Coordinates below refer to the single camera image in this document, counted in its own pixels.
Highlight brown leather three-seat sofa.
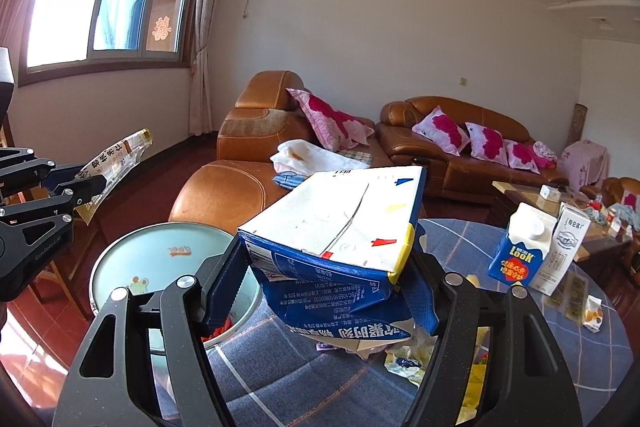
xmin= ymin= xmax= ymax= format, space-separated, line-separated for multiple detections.
xmin=375 ymin=96 xmax=571 ymax=208

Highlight tall brown cylinder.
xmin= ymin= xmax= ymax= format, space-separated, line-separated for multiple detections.
xmin=567 ymin=103 xmax=588 ymax=148

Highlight light green trash bin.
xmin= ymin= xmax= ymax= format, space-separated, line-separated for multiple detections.
xmin=89 ymin=221 xmax=265 ymax=355

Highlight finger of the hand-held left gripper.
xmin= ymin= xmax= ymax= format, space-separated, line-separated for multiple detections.
xmin=0 ymin=177 xmax=108 ymax=234
xmin=0 ymin=146 xmax=86 ymax=202

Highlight clear printed snack wrapper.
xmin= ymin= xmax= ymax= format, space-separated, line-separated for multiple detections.
xmin=75 ymin=128 xmax=153 ymax=225

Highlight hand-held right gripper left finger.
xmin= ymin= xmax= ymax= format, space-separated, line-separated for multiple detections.
xmin=65 ymin=239 xmax=261 ymax=427

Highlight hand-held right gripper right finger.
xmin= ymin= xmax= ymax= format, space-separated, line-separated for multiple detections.
xmin=400 ymin=252 xmax=583 ymax=427

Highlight folded blue cloth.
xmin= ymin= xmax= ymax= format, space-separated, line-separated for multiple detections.
xmin=272 ymin=172 xmax=311 ymax=190

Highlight red mesh net bag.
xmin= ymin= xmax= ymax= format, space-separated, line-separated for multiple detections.
xmin=200 ymin=314 xmax=236 ymax=343

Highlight pink floral cloth cover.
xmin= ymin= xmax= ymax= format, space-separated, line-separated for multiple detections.
xmin=556 ymin=139 xmax=612 ymax=188

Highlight small white orange packet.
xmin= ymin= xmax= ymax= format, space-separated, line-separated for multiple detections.
xmin=580 ymin=296 xmax=605 ymax=333

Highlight blue milk carton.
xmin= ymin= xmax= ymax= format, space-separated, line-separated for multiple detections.
xmin=487 ymin=202 xmax=553 ymax=289

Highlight light blue clothes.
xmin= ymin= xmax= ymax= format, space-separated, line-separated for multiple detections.
xmin=612 ymin=202 xmax=640 ymax=228

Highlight checked cushion cloth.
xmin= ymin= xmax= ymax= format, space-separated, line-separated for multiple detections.
xmin=337 ymin=148 xmax=373 ymax=164

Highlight crushed blue white carton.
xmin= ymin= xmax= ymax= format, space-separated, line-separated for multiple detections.
xmin=237 ymin=166 xmax=428 ymax=358

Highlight large pink floral pillow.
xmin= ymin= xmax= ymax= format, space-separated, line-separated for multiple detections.
xmin=286 ymin=88 xmax=376 ymax=152

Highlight wooden chair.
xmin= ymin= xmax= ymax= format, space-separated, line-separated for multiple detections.
xmin=0 ymin=127 xmax=108 ymax=323

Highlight brown leather chaise sofa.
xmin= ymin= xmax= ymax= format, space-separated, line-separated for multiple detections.
xmin=169 ymin=71 xmax=426 ymax=238

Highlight wooden coffee table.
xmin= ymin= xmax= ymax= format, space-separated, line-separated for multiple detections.
xmin=491 ymin=179 xmax=633 ymax=258

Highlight beige curtain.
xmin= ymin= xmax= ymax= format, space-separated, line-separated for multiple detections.
xmin=187 ymin=0 xmax=241 ymax=138

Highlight crumpled pink blanket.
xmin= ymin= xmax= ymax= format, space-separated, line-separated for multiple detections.
xmin=532 ymin=141 xmax=558 ymax=170

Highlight yellow plastic wrapper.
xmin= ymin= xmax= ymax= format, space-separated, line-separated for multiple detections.
xmin=382 ymin=324 xmax=493 ymax=425

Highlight white milk carton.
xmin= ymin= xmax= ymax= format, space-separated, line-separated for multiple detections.
xmin=529 ymin=202 xmax=592 ymax=297

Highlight white plastic bag on sofa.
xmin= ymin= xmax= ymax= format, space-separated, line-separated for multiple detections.
xmin=270 ymin=139 xmax=373 ymax=175

